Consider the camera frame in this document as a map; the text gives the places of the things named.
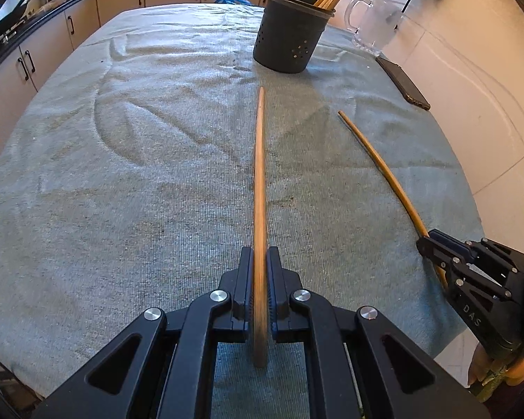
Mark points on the clear glass pitcher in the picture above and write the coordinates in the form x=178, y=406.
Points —
x=375, y=26

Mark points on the black smartphone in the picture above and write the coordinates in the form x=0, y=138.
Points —
x=404, y=83

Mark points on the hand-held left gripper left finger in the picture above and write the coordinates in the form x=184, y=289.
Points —
x=248, y=279

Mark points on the beige lower cabinets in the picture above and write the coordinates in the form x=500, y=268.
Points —
x=48, y=39

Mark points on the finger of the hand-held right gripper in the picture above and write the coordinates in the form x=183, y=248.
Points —
x=452, y=246
x=467, y=310

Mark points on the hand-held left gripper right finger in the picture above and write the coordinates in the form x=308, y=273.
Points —
x=272, y=279

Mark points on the black kitchen countertop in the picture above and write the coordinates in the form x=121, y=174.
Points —
x=48, y=11

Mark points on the light green towel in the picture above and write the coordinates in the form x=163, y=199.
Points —
x=135, y=183

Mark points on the blue plastic bag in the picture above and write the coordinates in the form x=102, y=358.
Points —
x=236, y=0

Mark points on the person's right hand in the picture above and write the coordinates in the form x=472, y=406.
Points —
x=477, y=364

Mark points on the black utensil holder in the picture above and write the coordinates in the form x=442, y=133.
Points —
x=284, y=39

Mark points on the black frying pan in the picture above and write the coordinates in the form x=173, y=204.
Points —
x=6, y=19

